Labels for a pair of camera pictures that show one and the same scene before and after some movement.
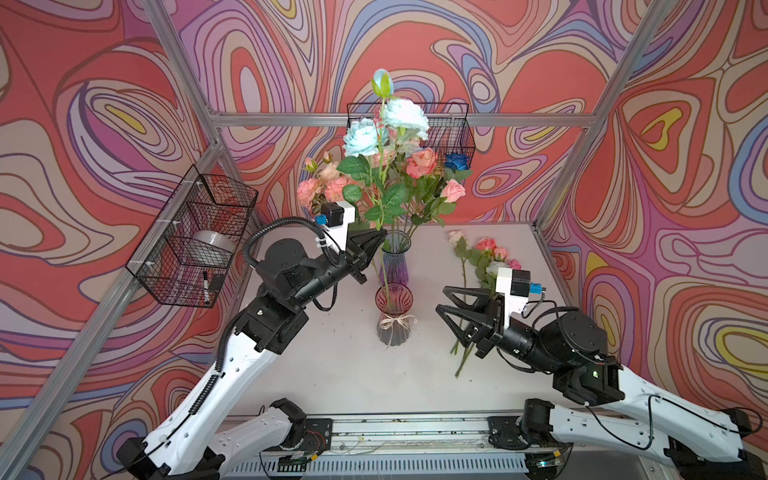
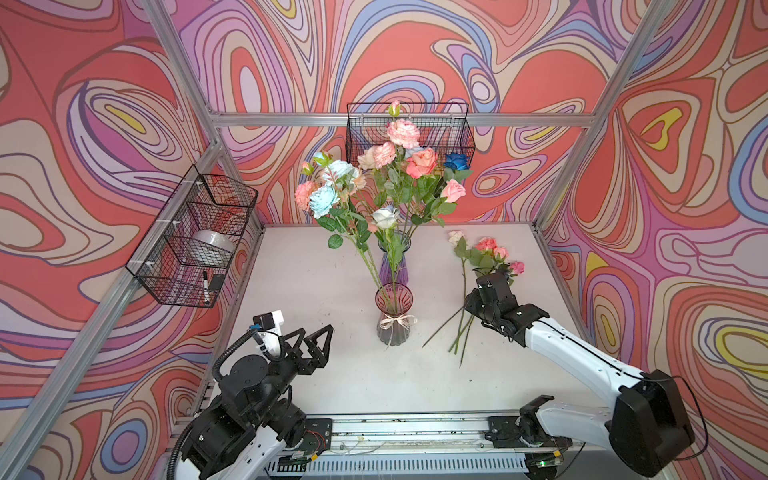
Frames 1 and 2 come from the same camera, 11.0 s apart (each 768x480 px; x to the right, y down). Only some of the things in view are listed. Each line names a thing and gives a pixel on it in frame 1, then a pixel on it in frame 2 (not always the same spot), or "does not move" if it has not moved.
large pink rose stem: [419, 167] does not move
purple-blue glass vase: [394, 261] does not move
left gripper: [352, 260] -> [307, 367]
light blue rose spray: [372, 146] -> [329, 205]
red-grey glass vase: [393, 304] does not move
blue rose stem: [457, 167] does not move
